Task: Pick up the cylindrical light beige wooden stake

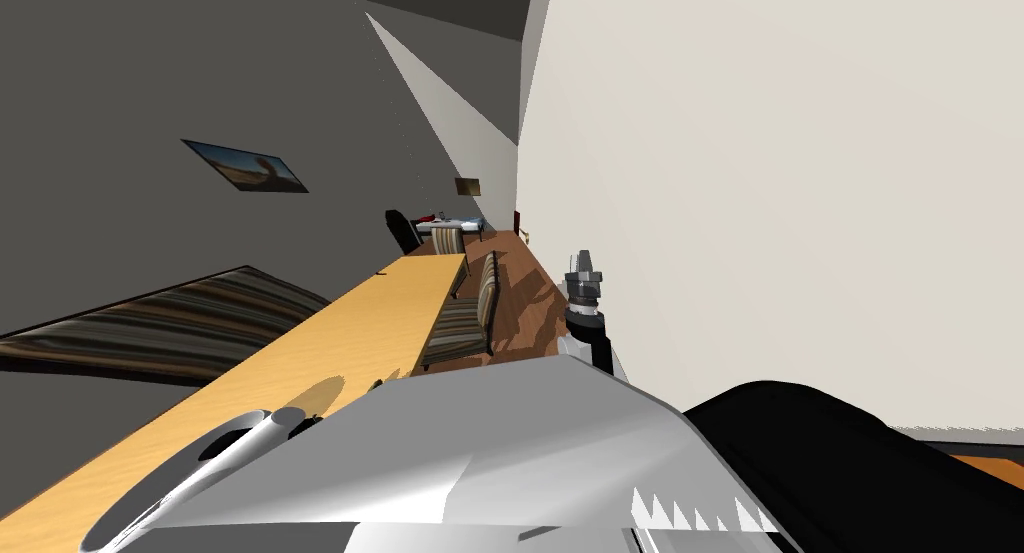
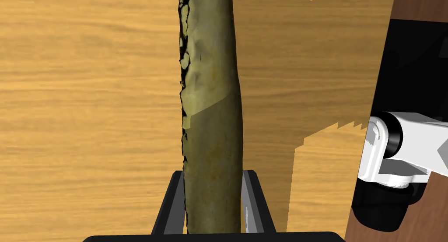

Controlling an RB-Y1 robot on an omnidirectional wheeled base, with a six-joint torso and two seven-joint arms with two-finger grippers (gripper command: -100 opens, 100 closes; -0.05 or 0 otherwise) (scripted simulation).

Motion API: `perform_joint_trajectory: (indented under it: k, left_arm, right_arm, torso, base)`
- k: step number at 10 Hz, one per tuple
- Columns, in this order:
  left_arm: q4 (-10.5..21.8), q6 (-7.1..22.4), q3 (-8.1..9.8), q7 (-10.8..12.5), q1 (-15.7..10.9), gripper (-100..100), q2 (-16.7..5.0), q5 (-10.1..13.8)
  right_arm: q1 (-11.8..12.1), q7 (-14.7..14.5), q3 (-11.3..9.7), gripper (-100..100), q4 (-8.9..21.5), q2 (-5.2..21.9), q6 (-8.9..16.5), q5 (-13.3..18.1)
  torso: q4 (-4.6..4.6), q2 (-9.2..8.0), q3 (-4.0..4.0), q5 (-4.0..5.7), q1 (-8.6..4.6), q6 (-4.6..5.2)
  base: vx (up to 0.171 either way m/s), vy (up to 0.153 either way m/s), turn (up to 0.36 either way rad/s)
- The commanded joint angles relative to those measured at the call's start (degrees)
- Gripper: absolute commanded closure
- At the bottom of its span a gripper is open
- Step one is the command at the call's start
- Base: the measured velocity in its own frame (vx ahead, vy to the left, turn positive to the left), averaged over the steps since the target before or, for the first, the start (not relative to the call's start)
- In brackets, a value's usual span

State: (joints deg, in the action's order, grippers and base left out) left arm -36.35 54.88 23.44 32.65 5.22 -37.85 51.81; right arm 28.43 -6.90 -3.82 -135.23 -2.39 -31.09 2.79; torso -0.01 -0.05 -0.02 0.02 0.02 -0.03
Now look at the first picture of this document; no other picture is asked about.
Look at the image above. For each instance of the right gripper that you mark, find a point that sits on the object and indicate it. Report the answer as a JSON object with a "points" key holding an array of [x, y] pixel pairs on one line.
{"points": [[583, 286]]}

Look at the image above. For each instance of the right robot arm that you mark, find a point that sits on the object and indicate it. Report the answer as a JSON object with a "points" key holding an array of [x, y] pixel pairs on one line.
{"points": [[840, 473]]}

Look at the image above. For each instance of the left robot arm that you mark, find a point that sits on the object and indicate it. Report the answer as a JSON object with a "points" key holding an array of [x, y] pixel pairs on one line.
{"points": [[240, 450]]}

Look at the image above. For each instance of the striped brown chair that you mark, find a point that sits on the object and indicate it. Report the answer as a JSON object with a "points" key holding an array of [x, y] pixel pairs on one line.
{"points": [[462, 321], [448, 241]]}

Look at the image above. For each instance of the small white table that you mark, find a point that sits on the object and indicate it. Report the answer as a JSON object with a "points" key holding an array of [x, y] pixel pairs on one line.
{"points": [[452, 224]]}

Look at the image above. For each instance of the black chair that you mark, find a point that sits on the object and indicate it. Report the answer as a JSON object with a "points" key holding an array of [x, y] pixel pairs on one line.
{"points": [[402, 231]]}

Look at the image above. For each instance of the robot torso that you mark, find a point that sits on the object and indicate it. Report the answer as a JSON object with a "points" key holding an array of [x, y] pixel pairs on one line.
{"points": [[496, 449]]}

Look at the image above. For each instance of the long yellow wooden table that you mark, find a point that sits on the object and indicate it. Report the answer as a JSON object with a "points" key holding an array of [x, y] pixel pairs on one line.
{"points": [[360, 329]]}

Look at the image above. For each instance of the small brown wall picture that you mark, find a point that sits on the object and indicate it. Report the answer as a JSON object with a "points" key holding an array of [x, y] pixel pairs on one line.
{"points": [[468, 186]]}

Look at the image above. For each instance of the large landscape wall picture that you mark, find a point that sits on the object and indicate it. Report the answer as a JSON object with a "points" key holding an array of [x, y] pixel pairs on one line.
{"points": [[246, 167]]}

